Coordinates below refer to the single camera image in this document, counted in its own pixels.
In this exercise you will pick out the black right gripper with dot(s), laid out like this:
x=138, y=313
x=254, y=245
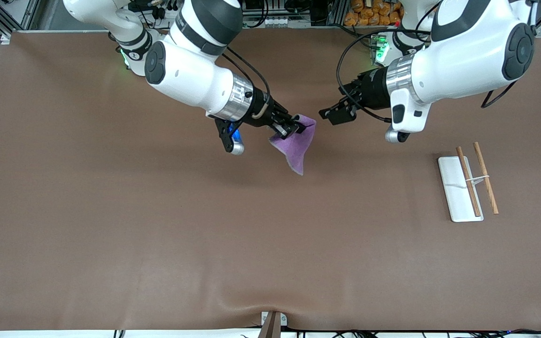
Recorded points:
x=262, y=114

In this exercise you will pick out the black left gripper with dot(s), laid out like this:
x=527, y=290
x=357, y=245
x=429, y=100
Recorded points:
x=374, y=90

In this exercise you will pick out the purple towel with grey lining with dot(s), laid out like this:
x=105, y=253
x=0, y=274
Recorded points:
x=296, y=150

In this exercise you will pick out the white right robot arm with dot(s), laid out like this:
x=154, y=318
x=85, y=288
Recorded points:
x=186, y=80

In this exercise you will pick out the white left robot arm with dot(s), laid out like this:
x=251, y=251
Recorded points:
x=463, y=61

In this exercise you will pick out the white rack with wooden rods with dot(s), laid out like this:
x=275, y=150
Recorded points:
x=458, y=192

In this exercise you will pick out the brown table cover mat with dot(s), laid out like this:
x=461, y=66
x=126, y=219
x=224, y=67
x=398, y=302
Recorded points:
x=270, y=220

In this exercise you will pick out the pile of orange objects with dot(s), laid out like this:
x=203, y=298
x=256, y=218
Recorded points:
x=374, y=14

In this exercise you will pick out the white terminal block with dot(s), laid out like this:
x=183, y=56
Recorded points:
x=277, y=21

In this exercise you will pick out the grey bracket with brown post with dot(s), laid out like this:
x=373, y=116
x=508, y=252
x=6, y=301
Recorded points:
x=273, y=324

